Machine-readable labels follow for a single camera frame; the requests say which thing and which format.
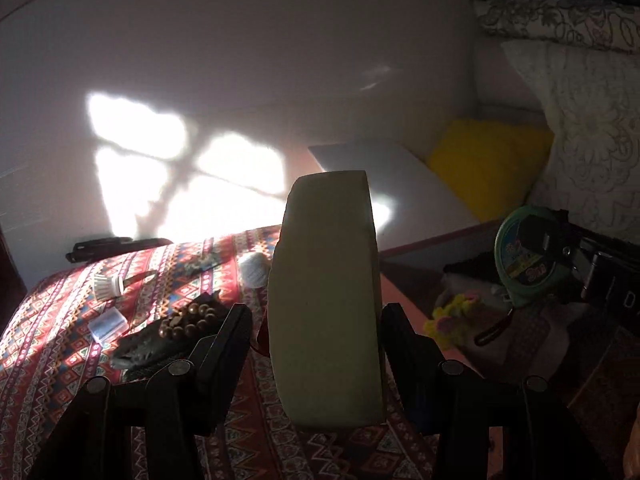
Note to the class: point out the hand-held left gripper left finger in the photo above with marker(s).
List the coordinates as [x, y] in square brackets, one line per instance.
[227, 350]

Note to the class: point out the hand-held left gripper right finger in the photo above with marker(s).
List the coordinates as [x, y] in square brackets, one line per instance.
[402, 350]

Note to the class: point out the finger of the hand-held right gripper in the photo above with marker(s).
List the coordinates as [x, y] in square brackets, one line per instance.
[555, 240]

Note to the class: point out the green tape measure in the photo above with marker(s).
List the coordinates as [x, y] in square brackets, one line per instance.
[515, 260]

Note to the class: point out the orange-edged storage box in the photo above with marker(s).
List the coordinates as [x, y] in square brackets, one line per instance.
[400, 290]

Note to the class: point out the beige foam block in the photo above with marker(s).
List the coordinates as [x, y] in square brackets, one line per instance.
[325, 310]

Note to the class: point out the yellow flower toy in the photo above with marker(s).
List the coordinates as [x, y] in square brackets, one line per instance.
[442, 320]

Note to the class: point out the white yarn ball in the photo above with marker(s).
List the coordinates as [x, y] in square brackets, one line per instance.
[254, 270]

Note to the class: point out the black cloth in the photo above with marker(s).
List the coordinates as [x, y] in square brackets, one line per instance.
[142, 350]

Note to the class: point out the yellow cushion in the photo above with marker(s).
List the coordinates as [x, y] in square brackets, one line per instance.
[490, 165]

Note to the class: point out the white patterned pillow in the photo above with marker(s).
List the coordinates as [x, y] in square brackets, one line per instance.
[590, 135]

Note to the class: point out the clear plastic box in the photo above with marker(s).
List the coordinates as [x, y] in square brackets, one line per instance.
[106, 326]

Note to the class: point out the white brush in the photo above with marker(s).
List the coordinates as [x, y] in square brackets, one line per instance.
[107, 286]

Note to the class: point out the black remote control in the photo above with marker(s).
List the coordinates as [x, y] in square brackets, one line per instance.
[115, 247]

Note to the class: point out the white box lid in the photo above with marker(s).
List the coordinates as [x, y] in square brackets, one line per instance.
[400, 185]

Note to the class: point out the patterned tablecloth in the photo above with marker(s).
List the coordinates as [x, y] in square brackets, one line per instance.
[50, 360]

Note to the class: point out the floral pillow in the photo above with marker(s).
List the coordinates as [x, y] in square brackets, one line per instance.
[560, 22]

